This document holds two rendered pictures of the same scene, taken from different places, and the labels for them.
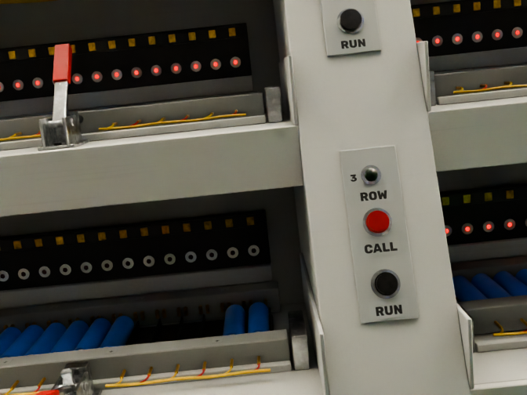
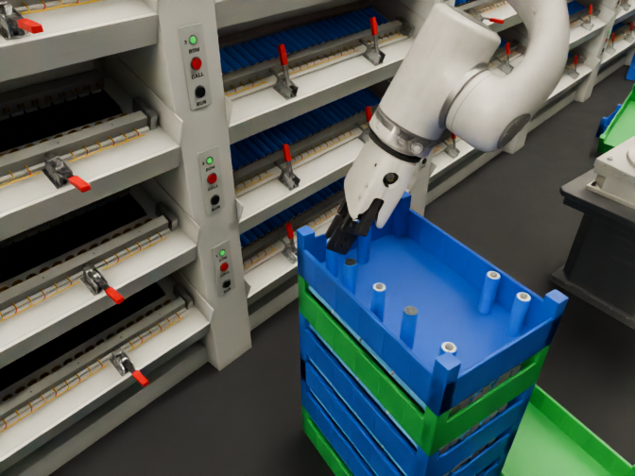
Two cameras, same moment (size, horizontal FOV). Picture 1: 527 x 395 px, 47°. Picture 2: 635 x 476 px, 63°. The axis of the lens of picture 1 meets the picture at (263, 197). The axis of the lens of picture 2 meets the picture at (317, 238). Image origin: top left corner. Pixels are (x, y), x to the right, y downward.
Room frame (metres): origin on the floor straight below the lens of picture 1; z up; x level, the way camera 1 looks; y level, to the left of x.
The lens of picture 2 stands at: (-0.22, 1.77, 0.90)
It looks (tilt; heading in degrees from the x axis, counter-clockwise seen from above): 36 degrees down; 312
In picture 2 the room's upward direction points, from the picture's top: straight up
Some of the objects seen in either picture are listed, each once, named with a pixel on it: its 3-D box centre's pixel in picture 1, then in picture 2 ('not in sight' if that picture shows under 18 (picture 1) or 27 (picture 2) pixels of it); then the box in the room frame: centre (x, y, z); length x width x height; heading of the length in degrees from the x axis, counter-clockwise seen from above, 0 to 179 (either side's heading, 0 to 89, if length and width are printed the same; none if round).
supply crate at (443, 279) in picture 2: not in sight; (418, 283); (0.04, 1.29, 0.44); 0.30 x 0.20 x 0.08; 166
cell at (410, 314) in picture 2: not in sight; (407, 330); (0.00, 1.37, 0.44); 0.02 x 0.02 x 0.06
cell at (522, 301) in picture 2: not in sight; (518, 314); (-0.09, 1.25, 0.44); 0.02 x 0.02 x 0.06
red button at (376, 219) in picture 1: (376, 222); not in sight; (0.42, -0.08, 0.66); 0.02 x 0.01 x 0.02; 89
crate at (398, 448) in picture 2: not in sight; (405, 362); (0.04, 1.29, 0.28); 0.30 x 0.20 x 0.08; 166
